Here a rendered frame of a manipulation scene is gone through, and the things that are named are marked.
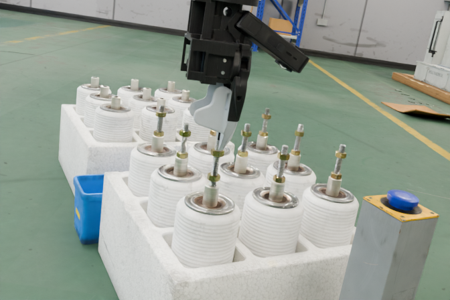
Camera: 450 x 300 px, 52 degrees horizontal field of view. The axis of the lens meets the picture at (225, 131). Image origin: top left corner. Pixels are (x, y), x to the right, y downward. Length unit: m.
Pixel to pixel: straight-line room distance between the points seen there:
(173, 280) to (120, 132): 0.57
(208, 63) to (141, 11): 6.45
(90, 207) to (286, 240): 0.45
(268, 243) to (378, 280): 0.17
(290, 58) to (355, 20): 6.55
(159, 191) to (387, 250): 0.36
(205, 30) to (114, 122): 0.58
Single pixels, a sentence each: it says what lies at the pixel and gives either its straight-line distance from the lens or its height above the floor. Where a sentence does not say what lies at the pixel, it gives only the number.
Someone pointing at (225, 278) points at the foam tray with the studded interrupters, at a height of 0.17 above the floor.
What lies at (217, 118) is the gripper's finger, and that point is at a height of 0.39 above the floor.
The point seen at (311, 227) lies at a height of 0.20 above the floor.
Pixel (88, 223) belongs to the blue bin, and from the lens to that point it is 1.04.
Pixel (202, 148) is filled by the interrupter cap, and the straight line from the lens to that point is 0.93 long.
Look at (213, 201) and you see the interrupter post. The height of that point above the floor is 0.26.
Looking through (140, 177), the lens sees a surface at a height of 0.21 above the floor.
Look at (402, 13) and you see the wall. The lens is 7.37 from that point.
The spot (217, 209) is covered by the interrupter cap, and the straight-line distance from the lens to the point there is 0.67.
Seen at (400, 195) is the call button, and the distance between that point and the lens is 0.65.
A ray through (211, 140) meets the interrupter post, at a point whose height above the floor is 0.27.
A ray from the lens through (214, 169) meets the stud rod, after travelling 0.67.
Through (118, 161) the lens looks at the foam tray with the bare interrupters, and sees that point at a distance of 1.14.
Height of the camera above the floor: 0.54
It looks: 15 degrees down
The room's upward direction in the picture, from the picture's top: 9 degrees clockwise
